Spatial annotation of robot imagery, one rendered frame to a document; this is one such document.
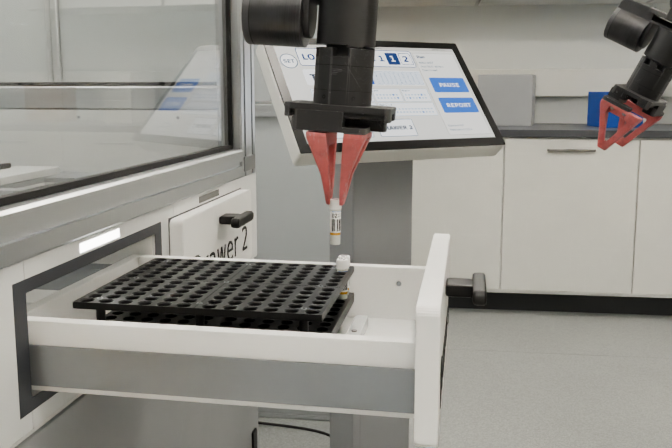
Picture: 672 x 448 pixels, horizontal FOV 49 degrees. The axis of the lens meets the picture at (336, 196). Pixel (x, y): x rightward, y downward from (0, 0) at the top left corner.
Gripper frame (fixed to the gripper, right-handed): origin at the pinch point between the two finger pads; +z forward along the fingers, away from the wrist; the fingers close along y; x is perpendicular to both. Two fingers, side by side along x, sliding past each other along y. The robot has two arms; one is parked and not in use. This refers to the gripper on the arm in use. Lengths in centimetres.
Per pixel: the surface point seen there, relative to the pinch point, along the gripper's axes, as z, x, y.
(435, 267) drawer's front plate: 4.2, 8.1, -10.5
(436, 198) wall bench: 45, -287, -5
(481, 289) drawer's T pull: 5.5, 8.9, -14.6
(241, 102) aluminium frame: -6.5, -42.1, 22.5
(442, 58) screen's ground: -17, -111, -7
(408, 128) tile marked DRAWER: -1, -89, -1
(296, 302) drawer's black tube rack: 8.1, 10.5, 1.3
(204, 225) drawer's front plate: 8.6, -19.0, 20.0
